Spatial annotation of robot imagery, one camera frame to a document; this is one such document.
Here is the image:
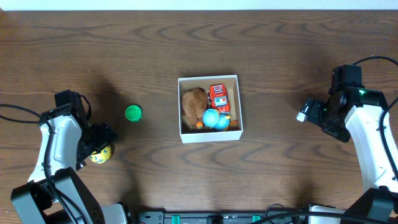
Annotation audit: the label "yellow ball blue letters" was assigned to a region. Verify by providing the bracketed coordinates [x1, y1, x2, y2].
[89, 145, 112, 164]

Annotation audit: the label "brown plush toy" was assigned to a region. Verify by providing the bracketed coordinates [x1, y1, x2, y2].
[182, 88, 208, 130]

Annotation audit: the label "red toy fire truck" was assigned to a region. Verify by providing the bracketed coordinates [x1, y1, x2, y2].
[208, 84, 231, 114]

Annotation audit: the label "orange duck toy blue hat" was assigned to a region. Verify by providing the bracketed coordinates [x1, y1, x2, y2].
[202, 109, 237, 131]

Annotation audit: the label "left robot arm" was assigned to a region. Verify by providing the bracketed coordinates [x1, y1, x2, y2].
[11, 90, 132, 223]

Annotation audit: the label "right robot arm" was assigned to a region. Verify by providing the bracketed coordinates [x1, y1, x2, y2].
[297, 64, 397, 223]

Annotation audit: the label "green ribbed plastic cap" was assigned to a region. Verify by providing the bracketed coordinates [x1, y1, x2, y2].
[124, 105, 142, 122]

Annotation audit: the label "white cardboard box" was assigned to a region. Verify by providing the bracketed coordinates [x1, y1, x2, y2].
[178, 75, 243, 143]

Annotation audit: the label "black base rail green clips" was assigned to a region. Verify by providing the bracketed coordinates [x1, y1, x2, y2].
[136, 210, 312, 224]

